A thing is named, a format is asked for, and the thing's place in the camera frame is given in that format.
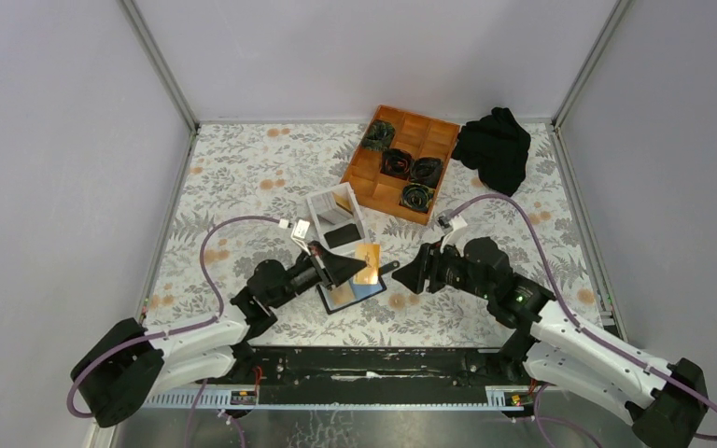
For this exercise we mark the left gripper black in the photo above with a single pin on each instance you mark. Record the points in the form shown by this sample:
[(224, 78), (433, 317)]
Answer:
[(330, 269)]

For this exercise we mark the dark rolled item right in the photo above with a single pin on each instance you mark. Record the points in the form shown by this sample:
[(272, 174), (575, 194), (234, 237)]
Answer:
[(426, 171)]

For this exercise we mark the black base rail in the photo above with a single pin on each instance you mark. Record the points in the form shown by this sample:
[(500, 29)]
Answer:
[(313, 367)]

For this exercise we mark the dark rolled item middle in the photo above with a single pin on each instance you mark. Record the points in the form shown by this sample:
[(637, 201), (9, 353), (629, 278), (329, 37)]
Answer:
[(397, 163)]

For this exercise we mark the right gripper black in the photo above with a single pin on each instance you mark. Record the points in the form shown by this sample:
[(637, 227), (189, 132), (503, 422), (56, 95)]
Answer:
[(425, 266)]

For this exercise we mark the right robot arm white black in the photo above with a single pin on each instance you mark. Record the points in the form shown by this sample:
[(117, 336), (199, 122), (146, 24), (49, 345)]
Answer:
[(658, 399)]

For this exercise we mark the dark rolled item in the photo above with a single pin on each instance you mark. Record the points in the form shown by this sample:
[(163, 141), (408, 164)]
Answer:
[(426, 171), (397, 163), (379, 136), (417, 197)]

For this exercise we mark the black crumpled cloth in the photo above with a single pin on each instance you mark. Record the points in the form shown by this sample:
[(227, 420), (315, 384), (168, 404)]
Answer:
[(496, 146)]

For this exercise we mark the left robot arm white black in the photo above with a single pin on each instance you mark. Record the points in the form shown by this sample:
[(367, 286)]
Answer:
[(132, 363)]

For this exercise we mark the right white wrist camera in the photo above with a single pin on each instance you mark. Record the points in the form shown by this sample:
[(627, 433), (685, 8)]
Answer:
[(453, 228)]

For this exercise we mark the white plastic card box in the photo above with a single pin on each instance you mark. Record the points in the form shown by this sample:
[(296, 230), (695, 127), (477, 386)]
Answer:
[(321, 227)]

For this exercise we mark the dark rolled item top left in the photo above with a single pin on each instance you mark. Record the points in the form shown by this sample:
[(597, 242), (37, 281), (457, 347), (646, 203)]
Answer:
[(379, 136)]

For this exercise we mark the slotted cable duct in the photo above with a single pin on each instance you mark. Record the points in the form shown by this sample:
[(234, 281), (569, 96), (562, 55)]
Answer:
[(341, 397)]

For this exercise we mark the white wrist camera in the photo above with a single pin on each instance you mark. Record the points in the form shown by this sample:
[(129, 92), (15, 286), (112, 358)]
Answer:
[(298, 235), (453, 228)]

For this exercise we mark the dark rolled item bottom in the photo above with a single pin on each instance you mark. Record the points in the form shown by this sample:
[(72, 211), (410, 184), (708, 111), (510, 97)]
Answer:
[(417, 197)]

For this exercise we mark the black card in box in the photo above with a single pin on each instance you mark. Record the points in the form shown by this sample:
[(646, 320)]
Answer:
[(348, 234)]

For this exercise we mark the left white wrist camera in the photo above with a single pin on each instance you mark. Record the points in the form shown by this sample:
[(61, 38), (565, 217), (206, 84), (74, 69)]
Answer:
[(298, 235)]

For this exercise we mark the orange compartment tray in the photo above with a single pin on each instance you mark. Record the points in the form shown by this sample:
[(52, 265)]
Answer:
[(417, 134)]

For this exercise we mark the black leather card holder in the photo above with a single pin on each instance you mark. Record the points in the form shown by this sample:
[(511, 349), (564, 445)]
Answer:
[(362, 292)]

